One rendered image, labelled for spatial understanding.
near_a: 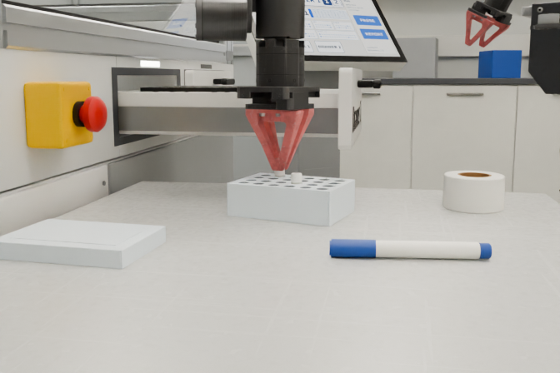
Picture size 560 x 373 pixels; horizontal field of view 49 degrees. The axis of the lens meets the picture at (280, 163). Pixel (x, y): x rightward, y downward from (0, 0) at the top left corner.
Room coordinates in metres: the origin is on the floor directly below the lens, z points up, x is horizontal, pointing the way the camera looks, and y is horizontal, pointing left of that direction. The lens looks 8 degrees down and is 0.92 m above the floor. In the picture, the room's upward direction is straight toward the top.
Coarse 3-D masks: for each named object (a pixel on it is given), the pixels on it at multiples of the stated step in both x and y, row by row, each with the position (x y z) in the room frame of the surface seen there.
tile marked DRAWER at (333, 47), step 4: (316, 44) 1.90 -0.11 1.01; (320, 44) 1.90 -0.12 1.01; (324, 44) 1.91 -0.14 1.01; (328, 44) 1.92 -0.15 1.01; (332, 44) 1.93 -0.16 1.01; (336, 44) 1.93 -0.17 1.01; (340, 44) 1.94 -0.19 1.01; (320, 48) 1.89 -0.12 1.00; (324, 48) 1.90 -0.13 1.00; (328, 48) 1.91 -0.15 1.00; (332, 48) 1.91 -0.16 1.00; (336, 48) 1.92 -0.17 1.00; (340, 48) 1.93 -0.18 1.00; (332, 52) 1.90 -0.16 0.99; (336, 52) 1.91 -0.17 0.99; (340, 52) 1.91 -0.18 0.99; (344, 52) 1.92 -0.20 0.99
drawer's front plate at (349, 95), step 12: (348, 72) 0.83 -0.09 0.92; (360, 72) 1.05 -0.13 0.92; (348, 84) 0.83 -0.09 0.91; (348, 96) 0.83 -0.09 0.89; (360, 96) 1.06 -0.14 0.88; (348, 108) 0.83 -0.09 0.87; (360, 108) 1.07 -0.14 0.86; (348, 120) 0.83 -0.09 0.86; (348, 132) 0.83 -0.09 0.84; (348, 144) 0.83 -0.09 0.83
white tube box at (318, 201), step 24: (240, 192) 0.68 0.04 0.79; (264, 192) 0.67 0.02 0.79; (288, 192) 0.66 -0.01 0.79; (312, 192) 0.64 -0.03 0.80; (336, 192) 0.65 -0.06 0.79; (240, 216) 0.68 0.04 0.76; (264, 216) 0.67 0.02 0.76; (288, 216) 0.66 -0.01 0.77; (312, 216) 0.64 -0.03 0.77; (336, 216) 0.65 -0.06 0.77
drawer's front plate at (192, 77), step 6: (186, 72) 1.20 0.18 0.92; (192, 72) 1.19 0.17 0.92; (198, 72) 1.23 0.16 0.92; (204, 72) 1.26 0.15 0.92; (210, 72) 1.31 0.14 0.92; (216, 72) 1.35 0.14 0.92; (222, 72) 1.40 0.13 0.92; (228, 72) 1.45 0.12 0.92; (186, 78) 1.20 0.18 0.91; (192, 78) 1.19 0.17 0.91; (198, 78) 1.23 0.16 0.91; (204, 78) 1.26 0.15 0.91; (210, 78) 1.31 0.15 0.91; (186, 84) 1.20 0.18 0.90; (192, 84) 1.19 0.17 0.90; (198, 84) 1.23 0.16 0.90; (204, 84) 1.26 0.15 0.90; (210, 84) 1.30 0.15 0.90; (216, 84) 1.35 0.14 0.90
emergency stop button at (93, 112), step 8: (88, 104) 0.68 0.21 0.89; (96, 104) 0.68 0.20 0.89; (104, 104) 0.70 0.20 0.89; (80, 112) 0.69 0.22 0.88; (88, 112) 0.67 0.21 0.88; (96, 112) 0.68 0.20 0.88; (104, 112) 0.70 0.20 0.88; (88, 120) 0.67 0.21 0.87; (96, 120) 0.68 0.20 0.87; (104, 120) 0.70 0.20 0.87; (88, 128) 0.68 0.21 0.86; (96, 128) 0.68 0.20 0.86
